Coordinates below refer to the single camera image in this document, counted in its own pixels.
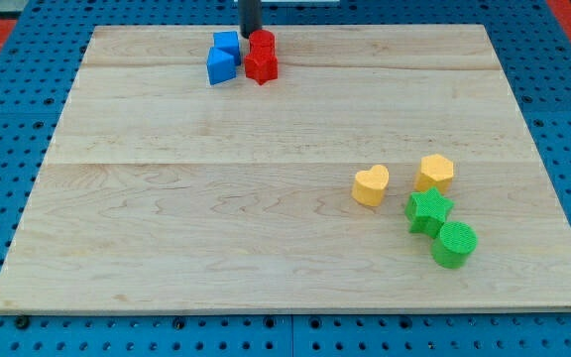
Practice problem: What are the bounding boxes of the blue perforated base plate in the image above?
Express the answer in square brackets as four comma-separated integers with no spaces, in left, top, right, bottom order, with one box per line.
[0,0,571,356]

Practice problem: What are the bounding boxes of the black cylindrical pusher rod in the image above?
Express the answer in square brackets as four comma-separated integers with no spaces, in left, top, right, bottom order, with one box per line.
[239,0,263,39]

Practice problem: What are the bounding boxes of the blue cube block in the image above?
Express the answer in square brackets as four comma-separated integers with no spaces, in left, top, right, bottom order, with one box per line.
[213,31,241,66]

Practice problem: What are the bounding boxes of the light wooden board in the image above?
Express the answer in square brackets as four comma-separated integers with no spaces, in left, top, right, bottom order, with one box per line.
[0,25,571,315]

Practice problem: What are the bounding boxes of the green star block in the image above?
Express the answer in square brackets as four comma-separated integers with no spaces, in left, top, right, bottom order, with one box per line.
[404,187,455,238]

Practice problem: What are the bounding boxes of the red star block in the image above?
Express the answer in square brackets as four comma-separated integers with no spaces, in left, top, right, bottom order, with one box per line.
[244,48,279,85]

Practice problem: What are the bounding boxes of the yellow hexagon block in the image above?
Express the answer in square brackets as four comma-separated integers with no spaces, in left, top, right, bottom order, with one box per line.
[413,154,455,194]

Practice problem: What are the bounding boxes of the yellow heart block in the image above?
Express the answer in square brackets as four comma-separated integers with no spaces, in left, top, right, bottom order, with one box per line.
[351,165,390,206]

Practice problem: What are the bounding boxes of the green cylinder block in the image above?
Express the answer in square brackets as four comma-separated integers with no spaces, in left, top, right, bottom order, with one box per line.
[431,221,478,269]

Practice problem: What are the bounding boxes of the red cylinder block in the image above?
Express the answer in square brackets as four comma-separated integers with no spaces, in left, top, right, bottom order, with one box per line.
[249,29,276,56]

